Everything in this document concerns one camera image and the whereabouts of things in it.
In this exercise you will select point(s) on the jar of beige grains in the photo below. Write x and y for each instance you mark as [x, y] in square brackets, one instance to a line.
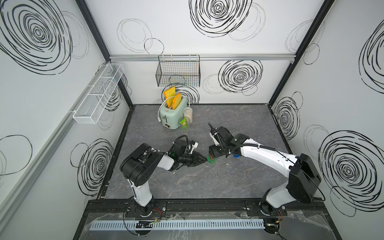
[188, 113]

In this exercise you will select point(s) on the white slotted cable duct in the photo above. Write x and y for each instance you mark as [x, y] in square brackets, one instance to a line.
[218, 224]

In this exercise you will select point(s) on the clear glass with green packet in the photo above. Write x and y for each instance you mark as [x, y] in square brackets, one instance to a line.
[184, 124]

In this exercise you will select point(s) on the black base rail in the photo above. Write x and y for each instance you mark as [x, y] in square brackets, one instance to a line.
[165, 207]

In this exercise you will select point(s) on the dark green long lego brick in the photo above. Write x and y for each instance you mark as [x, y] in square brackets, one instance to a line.
[210, 160]

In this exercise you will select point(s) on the yellow toast slice back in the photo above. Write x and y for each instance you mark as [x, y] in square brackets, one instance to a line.
[169, 95]

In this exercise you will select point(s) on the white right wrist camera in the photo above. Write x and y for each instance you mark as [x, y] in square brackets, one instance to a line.
[214, 139]

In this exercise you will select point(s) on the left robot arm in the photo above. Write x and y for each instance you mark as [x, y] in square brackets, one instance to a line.
[138, 167]

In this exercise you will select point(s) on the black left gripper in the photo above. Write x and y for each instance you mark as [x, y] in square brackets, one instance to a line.
[195, 158]

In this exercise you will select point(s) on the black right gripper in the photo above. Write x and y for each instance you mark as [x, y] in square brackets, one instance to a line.
[212, 150]

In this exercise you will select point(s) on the orange toast slice front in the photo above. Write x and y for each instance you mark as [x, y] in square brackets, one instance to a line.
[176, 101]

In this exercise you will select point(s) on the mint green toaster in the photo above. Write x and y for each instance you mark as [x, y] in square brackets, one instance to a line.
[168, 117]

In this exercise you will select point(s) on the white mesh wall shelf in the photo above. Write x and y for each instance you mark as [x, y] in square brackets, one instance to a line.
[101, 89]

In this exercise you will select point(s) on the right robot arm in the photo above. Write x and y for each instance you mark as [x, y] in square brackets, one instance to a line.
[303, 177]

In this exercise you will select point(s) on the black wire basket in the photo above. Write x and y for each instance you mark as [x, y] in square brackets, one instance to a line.
[178, 69]

